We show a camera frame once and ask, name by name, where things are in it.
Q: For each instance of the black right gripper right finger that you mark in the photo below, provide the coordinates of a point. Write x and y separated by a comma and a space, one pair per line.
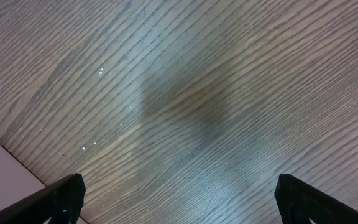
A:
299, 202

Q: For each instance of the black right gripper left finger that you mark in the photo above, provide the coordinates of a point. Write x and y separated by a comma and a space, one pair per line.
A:
59, 203

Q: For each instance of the white cardboard box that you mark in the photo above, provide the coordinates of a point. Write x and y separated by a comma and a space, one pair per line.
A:
16, 181

